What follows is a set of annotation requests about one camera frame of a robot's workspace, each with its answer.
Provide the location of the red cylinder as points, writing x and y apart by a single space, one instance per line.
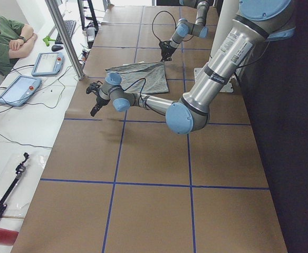
8 237

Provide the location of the blue teach pendant far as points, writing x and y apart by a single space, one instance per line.
48 64

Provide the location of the blue teach pendant near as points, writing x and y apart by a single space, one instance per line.
22 88

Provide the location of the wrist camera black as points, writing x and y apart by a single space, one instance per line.
94 87

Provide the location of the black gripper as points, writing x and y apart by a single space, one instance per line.
167 49
100 100

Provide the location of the black computer mouse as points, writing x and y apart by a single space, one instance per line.
56 48

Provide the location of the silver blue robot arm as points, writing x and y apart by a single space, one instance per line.
184 28
254 22

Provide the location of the aluminium frame post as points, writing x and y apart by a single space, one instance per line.
59 24

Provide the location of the green tool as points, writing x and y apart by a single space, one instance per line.
47 40

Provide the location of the person in green shirt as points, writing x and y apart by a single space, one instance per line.
16 41

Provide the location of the blue teach pendant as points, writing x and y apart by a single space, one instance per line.
48 64
22 88

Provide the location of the black keyboard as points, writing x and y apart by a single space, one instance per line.
69 27

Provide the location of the navy white striped polo shirt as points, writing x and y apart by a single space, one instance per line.
150 78

